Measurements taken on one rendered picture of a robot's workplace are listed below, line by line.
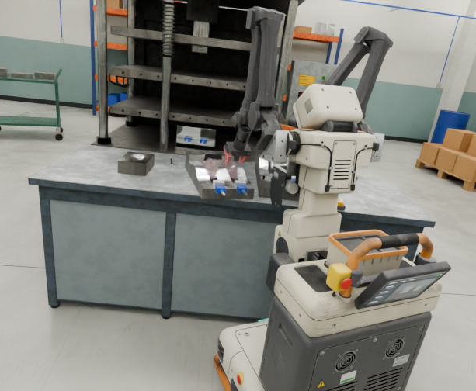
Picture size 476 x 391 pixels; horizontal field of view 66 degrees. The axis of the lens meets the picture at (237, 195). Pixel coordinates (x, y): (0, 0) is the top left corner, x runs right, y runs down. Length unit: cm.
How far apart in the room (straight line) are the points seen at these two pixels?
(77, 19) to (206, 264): 748
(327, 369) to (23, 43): 880
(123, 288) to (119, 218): 42
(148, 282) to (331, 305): 122
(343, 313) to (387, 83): 837
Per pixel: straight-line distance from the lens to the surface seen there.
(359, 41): 175
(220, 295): 211
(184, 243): 195
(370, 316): 126
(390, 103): 942
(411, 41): 948
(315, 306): 112
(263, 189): 183
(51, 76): 610
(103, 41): 261
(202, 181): 181
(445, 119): 891
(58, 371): 204
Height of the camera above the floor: 145
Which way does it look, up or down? 21 degrees down
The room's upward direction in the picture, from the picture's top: 7 degrees clockwise
